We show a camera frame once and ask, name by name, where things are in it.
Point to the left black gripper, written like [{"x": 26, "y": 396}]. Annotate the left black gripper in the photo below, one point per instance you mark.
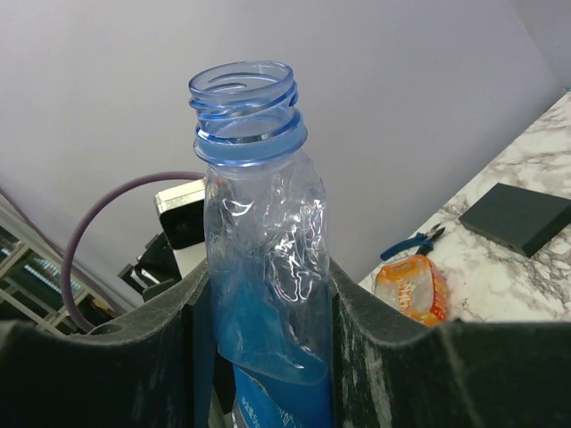
[{"x": 154, "y": 271}]

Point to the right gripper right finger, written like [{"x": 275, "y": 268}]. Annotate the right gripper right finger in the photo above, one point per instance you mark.
[{"x": 391, "y": 371}]

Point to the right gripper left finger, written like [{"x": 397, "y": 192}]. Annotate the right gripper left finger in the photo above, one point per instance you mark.
[{"x": 147, "y": 368}]

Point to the large orange drink bottle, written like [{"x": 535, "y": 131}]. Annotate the large orange drink bottle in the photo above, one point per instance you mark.
[{"x": 415, "y": 287}]

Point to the light blue label bottle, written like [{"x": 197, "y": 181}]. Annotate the light blue label bottle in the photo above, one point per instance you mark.
[{"x": 266, "y": 234}]

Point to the black foam pad left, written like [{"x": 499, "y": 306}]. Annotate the black foam pad left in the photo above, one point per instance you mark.
[{"x": 516, "y": 218}]

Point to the blue handled pliers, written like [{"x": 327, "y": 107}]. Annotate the blue handled pliers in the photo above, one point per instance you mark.
[{"x": 424, "y": 242}]

